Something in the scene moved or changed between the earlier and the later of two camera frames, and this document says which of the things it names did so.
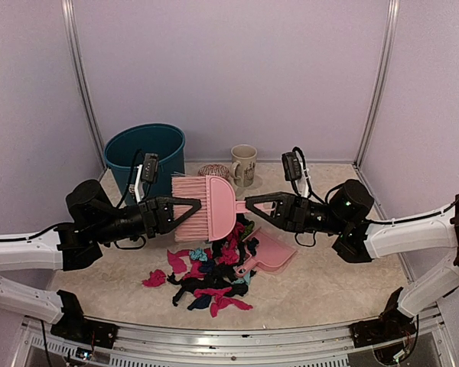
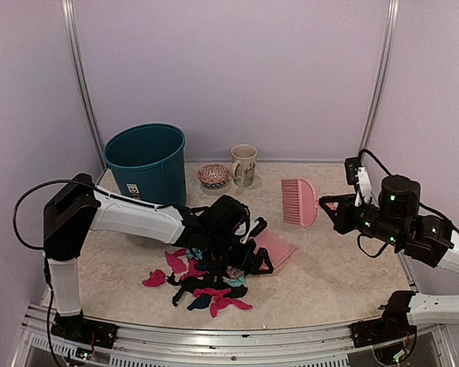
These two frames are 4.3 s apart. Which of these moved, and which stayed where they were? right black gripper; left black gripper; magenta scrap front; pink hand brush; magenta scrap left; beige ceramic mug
Moved: left black gripper; right black gripper; pink hand brush
Stayed: magenta scrap left; magenta scrap front; beige ceramic mug
